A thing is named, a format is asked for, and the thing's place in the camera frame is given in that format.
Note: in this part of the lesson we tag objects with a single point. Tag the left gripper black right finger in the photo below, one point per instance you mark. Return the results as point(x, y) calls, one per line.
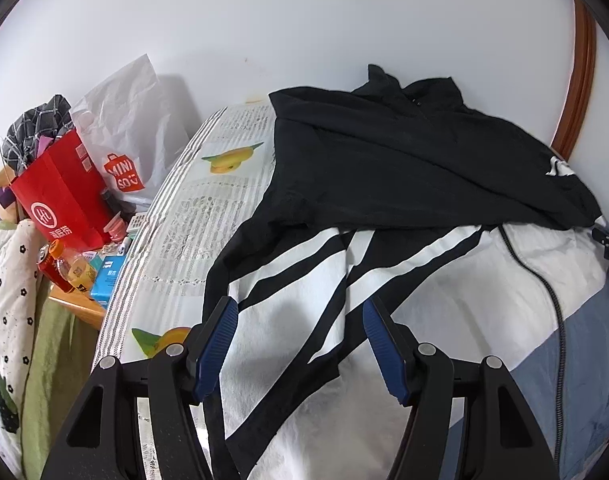
point(501, 438)

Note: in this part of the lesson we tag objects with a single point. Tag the brown wooden door frame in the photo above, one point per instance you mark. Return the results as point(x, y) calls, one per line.
point(580, 82)

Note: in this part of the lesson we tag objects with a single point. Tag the green cloth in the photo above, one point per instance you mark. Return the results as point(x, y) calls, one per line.
point(63, 351)

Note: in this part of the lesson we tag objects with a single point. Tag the white Miniso plastic bag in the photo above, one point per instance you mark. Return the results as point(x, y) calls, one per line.
point(131, 130)

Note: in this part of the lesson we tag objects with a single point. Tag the black white blue jacket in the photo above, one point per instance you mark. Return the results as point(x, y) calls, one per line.
point(472, 233)

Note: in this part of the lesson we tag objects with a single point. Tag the fruit print bed sheet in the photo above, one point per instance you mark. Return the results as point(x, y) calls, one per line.
point(216, 184)

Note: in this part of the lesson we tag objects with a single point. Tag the orange cap drink bottle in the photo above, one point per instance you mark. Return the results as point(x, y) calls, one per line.
point(73, 267)

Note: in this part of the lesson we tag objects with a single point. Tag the blue tissue pack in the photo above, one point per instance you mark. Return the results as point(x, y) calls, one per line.
point(106, 279)

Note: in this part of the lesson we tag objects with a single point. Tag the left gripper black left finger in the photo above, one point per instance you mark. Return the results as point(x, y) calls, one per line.
point(100, 438)

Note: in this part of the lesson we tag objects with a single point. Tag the white floral quilt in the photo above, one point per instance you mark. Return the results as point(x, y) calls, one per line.
point(19, 285)

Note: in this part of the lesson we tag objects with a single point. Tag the black plaid cloth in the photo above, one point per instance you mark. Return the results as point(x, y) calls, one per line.
point(20, 146)

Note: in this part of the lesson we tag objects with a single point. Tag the red paper shopping bag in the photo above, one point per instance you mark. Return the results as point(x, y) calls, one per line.
point(61, 191)

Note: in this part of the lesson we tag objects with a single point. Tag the wooden bedside table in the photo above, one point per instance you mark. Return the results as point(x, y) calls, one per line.
point(83, 307)

